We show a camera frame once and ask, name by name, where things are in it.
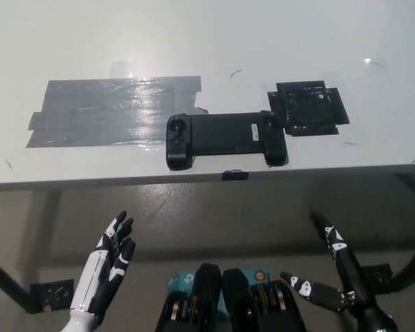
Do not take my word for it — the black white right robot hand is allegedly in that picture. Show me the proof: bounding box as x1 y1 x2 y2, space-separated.
279 210 365 313

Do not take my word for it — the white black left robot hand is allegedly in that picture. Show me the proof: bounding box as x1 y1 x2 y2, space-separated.
70 210 137 317

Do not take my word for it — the black ribbed robot body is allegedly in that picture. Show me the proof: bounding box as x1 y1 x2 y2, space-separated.
154 262 307 332

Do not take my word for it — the black handheld game controller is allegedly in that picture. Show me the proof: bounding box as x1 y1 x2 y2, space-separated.
165 109 290 171

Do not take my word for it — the teal printed box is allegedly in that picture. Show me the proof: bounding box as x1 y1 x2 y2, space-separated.
165 268 271 317

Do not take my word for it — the small black tape strip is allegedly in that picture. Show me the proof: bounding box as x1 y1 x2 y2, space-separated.
221 169 250 182

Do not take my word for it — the grey duct tape patch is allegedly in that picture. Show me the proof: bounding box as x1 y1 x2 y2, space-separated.
25 76 209 149

